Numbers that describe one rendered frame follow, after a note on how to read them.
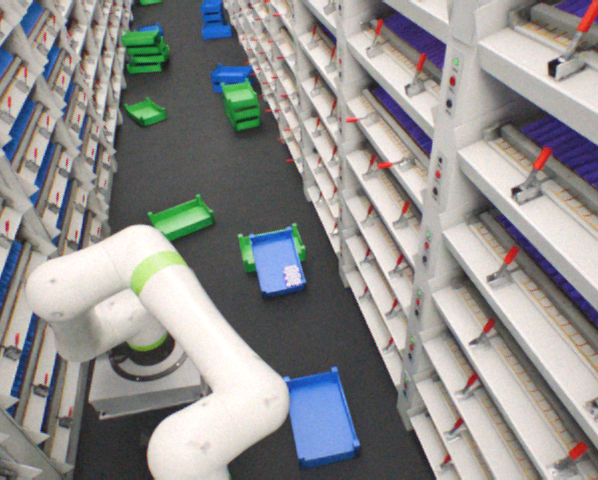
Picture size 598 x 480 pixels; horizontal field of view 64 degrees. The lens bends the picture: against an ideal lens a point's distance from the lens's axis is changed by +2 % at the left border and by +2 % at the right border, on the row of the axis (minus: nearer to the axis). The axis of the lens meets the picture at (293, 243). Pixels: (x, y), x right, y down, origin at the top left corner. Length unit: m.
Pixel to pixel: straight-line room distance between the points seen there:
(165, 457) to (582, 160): 0.77
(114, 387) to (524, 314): 1.12
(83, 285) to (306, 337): 1.18
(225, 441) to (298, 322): 1.32
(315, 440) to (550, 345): 1.03
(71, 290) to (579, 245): 0.86
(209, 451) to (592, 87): 0.70
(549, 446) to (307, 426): 0.93
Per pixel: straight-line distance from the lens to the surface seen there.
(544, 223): 0.81
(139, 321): 1.39
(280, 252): 2.24
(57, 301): 0.99
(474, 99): 0.93
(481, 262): 1.01
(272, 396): 0.77
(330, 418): 1.78
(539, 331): 0.92
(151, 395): 1.52
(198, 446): 0.75
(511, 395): 1.07
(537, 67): 0.79
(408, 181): 1.22
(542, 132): 0.95
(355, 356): 1.92
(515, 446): 1.24
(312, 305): 2.09
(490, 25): 0.89
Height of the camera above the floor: 1.57
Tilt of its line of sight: 41 degrees down
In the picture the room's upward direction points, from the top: 5 degrees counter-clockwise
